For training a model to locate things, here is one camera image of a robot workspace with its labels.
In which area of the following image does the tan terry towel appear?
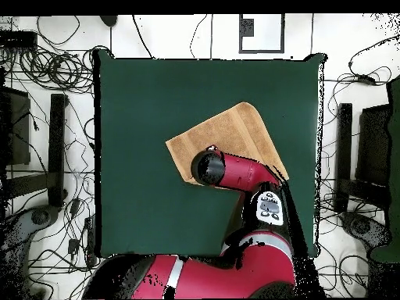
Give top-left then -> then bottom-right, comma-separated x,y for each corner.
165,102 -> 290,191

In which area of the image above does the black flat device box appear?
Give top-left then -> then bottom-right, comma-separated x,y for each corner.
0,30 -> 38,50

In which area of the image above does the dark green table cloth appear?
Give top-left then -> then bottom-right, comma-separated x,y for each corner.
93,49 -> 327,259

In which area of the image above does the black power strip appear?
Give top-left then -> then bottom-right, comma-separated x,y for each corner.
84,216 -> 96,266

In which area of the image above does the black square case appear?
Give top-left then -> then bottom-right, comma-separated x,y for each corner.
0,86 -> 31,166
355,104 -> 392,188

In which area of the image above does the person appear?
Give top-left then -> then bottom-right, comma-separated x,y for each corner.
99,15 -> 119,27

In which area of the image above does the dark green fabric sheet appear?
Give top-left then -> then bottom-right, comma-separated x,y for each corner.
368,74 -> 400,264

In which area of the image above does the dark square floor frame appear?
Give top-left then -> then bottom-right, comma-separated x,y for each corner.
238,13 -> 286,55

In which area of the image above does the coiled black cable bundle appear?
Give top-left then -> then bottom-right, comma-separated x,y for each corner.
18,46 -> 95,95

